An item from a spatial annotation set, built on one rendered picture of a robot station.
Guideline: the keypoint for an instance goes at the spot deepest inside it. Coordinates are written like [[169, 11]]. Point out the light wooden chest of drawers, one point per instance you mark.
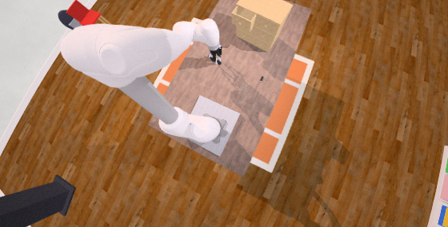
[[274, 10]]

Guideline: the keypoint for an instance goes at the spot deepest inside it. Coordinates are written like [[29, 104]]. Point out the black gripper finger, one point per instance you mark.
[[219, 53], [214, 58]]

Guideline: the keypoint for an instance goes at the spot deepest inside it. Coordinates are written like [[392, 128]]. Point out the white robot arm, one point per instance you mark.
[[129, 55]]

